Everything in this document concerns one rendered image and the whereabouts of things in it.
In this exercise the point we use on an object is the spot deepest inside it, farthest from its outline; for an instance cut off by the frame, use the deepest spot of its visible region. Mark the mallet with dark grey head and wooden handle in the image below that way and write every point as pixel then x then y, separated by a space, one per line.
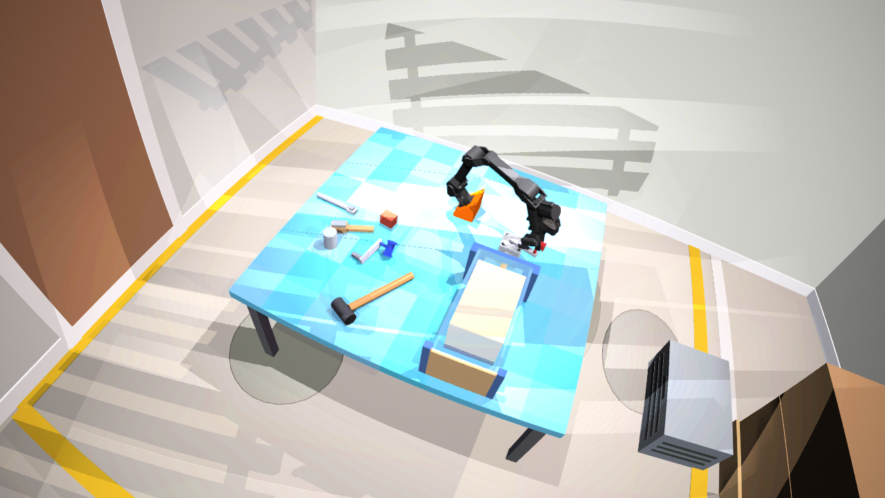
pixel 345 311

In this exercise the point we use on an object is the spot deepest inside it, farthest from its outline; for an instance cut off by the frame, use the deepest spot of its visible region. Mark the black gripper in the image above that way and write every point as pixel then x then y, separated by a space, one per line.
pixel 534 238

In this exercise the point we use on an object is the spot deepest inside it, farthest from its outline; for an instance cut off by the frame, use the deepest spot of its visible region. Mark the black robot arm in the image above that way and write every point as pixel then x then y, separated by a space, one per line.
pixel 524 188

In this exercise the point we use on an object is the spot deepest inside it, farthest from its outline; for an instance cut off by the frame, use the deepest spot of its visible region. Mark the grey cylinder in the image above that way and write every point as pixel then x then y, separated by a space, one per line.
pixel 330 238

